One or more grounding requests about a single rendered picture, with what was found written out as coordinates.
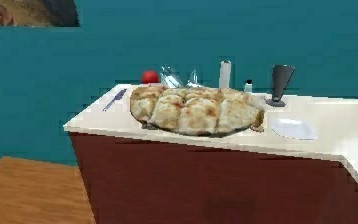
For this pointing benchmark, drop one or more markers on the browned bread loaf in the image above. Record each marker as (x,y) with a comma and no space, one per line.
(193,111)

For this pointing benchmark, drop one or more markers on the clear drinking glass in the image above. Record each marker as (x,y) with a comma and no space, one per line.
(193,81)

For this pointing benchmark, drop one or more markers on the red apple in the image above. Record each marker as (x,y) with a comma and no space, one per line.
(149,77)

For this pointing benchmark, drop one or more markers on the white paper towel roll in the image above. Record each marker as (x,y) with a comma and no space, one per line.
(225,75)

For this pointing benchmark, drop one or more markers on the blue-grey knife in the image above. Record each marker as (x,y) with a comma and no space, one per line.
(114,99)

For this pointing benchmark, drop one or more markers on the small salt shaker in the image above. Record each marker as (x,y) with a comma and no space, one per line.
(248,86)

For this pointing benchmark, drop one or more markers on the dark red kitchen counter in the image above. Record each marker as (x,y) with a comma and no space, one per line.
(220,186)

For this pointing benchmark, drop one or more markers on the dark grey cone-shaped vase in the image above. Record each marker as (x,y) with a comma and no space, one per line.
(280,83)

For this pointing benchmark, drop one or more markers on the white square plate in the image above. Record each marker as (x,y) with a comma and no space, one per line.
(293,129)

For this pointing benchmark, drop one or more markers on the brown landscape wall picture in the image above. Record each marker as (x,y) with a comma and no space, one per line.
(27,11)

